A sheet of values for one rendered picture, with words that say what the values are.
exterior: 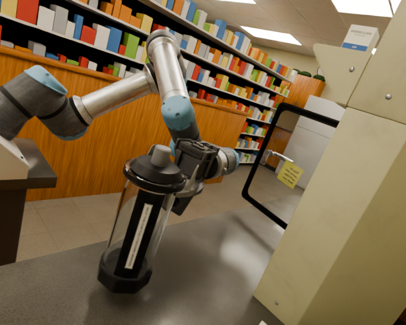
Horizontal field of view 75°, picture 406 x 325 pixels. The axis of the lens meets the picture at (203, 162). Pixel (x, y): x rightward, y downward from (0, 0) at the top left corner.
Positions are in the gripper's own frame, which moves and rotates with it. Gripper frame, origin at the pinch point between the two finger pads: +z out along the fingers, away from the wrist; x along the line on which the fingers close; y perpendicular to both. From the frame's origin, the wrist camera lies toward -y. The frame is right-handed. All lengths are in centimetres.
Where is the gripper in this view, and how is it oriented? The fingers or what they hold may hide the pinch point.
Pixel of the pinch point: (154, 183)
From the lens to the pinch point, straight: 47.1
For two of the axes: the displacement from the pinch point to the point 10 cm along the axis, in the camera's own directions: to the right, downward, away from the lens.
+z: -4.4, 0.7, -9.0
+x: 8.3, 4.2, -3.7
